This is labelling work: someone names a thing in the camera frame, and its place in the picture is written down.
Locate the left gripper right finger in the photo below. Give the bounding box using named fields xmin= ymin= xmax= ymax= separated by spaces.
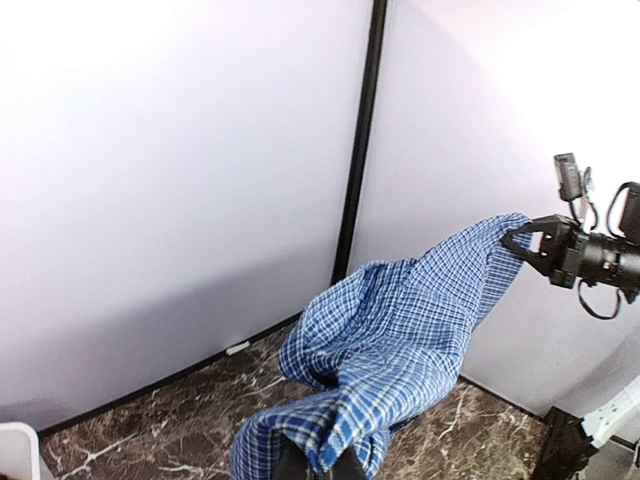
xmin=333 ymin=448 xmax=366 ymax=480

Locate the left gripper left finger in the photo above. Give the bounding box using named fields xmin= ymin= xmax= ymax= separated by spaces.
xmin=272 ymin=441 xmax=310 ymax=480

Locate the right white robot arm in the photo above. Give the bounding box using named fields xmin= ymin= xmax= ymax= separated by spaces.
xmin=501 ymin=182 xmax=639 ymax=479

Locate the blue checked long sleeve shirt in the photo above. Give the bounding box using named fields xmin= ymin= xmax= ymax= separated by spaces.
xmin=231 ymin=213 xmax=528 ymax=479

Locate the right black frame post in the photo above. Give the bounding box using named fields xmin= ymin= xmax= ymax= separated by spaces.
xmin=330 ymin=0 xmax=389 ymax=284

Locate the white plastic bin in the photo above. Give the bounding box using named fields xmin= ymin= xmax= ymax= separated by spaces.
xmin=0 ymin=422 xmax=54 ymax=480

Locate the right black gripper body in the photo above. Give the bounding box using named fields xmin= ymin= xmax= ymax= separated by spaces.
xmin=548 ymin=219 xmax=639 ymax=290

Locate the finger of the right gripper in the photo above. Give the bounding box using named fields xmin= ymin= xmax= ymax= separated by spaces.
xmin=501 ymin=227 xmax=570 ymax=278
xmin=520 ymin=214 xmax=575 ymax=240

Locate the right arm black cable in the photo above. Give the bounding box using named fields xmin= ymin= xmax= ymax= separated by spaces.
xmin=569 ymin=167 xmax=640 ymax=321

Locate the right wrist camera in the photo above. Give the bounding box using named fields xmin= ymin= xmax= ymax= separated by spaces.
xmin=554 ymin=153 xmax=582 ymax=203

